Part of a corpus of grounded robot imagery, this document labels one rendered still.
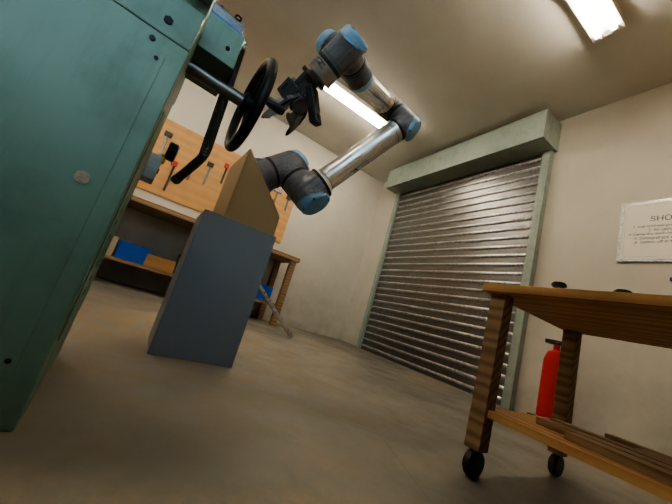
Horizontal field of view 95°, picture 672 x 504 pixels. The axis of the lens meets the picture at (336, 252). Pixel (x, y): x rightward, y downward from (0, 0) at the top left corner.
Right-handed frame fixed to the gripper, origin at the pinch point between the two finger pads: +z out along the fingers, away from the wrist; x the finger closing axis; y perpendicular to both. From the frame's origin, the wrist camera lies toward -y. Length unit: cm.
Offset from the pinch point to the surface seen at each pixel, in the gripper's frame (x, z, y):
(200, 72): 23.6, 2.4, 10.6
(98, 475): 58, 38, -61
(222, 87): 18.9, 1.2, 7.0
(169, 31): 43.1, -3.2, -0.3
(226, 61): 21.5, -4.5, 8.8
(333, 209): -360, 72, 91
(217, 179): -228, 143, 176
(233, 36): 18.4, -9.5, 15.9
